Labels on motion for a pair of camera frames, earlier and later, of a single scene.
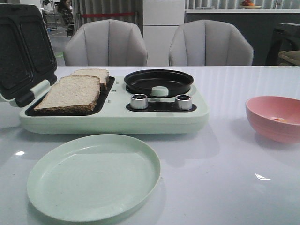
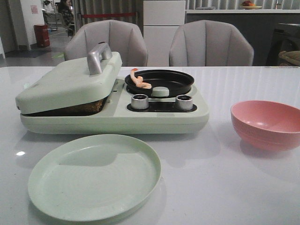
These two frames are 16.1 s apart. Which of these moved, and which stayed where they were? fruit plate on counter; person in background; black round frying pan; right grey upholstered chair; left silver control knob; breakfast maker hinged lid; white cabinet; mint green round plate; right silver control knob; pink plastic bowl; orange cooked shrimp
Moved: orange cooked shrimp; pink plastic bowl; breakfast maker hinged lid
Stayed: black round frying pan; fruit plate on counter; right silver control knob; mint green round plate; left silver control knob; white cabinet; person in background; right grey upholstered chair
